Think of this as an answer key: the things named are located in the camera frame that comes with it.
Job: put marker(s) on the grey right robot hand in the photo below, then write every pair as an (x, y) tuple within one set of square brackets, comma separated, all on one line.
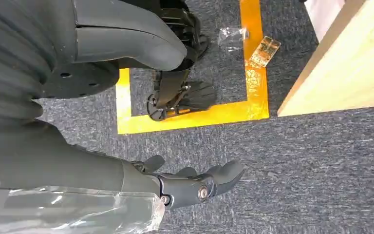
[(77, 168)]

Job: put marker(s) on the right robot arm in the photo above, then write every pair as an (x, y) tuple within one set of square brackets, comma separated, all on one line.
[(9, 58)]

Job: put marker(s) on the black robot leg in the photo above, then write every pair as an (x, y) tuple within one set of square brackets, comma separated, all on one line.
[(171, 92)]

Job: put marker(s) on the yellow floor tape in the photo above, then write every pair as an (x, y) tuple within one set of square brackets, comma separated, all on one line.
[(254, 90)]

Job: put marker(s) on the card in clear sleeve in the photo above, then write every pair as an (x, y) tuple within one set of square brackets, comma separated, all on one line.
[(265, 51)]

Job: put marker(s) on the pale wooden desk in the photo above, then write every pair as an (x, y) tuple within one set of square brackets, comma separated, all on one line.
[(351, 64)]

